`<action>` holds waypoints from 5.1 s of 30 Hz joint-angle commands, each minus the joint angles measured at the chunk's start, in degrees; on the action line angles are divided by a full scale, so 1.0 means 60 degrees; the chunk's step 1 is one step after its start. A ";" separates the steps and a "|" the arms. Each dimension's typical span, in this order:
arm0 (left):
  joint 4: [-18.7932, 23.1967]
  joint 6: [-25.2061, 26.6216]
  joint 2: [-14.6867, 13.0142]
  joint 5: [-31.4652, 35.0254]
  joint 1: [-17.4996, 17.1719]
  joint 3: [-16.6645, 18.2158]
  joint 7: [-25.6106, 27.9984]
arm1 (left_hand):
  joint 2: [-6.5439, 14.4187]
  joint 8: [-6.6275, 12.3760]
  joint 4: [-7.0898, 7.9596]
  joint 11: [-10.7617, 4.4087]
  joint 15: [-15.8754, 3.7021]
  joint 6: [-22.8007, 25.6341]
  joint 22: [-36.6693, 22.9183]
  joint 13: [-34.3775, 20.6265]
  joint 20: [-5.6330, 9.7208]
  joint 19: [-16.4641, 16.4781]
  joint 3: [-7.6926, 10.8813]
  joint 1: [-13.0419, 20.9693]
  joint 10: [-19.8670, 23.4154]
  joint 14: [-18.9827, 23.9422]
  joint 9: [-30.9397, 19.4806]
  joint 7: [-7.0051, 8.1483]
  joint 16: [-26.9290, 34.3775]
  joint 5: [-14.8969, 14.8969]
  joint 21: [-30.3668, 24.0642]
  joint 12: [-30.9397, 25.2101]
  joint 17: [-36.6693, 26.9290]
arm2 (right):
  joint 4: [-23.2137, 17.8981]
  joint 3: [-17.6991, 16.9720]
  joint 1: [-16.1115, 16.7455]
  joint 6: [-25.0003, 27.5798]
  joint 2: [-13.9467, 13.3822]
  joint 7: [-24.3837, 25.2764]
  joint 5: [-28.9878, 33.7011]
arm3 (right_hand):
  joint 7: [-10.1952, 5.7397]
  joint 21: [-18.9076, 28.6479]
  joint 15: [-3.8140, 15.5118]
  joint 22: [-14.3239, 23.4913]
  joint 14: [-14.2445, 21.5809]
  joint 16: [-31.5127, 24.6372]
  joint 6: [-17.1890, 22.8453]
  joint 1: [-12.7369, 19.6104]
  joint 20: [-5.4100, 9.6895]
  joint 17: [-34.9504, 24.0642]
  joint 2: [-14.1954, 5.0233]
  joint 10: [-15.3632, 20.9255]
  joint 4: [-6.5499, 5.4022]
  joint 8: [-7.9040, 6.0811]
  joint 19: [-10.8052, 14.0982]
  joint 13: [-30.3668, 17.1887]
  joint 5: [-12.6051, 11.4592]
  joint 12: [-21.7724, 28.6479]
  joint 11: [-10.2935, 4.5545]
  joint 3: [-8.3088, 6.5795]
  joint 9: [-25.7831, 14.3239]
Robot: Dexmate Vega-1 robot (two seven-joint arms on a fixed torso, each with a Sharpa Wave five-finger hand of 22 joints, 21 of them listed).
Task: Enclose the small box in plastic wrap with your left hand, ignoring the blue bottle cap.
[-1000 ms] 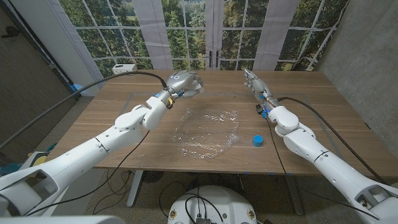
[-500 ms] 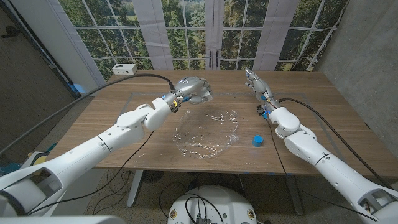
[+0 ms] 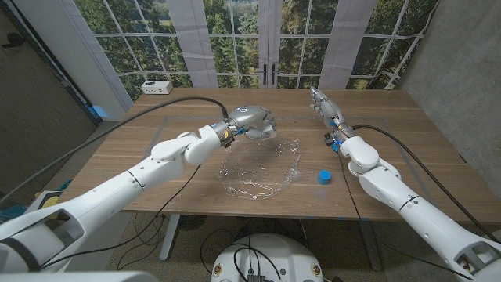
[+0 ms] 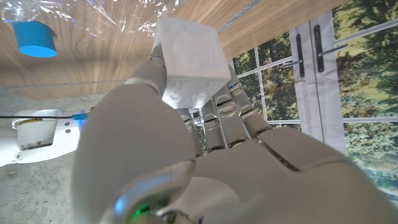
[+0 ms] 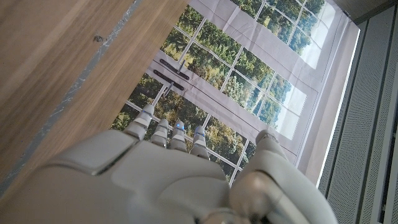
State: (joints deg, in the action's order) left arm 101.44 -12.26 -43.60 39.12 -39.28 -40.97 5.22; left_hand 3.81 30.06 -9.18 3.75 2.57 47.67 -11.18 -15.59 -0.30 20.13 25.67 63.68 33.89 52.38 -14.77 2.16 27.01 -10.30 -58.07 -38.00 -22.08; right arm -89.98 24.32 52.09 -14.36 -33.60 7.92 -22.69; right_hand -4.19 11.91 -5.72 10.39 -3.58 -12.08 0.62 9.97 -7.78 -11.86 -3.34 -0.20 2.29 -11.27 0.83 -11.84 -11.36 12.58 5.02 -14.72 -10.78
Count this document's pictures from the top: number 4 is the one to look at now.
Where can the blue bottle cap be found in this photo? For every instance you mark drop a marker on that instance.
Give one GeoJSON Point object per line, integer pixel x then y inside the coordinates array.
{"type": "Point", "coordinates": [34, 39]}

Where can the clear plastic wrap sheet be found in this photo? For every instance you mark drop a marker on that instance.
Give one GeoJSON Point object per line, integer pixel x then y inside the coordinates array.
{"type": "Point", "coordinates": [77, 15]}

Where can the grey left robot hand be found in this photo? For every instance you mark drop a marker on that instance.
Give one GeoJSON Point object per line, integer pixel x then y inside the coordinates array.
{"type": "Point", "coordinates": [130, 140]}

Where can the printed window backdrop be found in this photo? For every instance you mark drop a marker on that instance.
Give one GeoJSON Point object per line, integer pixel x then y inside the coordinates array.
{"type": "Point", "coordinates": [367, 81]}

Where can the small white box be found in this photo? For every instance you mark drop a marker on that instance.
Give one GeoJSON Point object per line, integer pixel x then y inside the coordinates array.
{"type": "Point", "coordinates": [192, 59]}

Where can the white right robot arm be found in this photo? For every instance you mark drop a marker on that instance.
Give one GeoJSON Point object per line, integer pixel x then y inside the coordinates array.
{"type": "Point", "coordinates": [37, 133]}

